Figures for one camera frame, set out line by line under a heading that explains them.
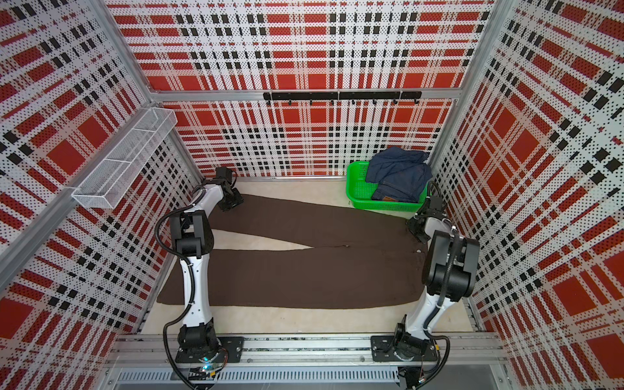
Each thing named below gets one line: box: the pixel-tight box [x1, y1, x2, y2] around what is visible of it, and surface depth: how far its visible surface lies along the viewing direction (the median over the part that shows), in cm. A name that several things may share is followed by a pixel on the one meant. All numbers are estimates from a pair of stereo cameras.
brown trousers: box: [156, 194, 430, 310], surface depth 96 cm
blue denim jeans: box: [365, 147, 434, 204], surface depth 116 cm
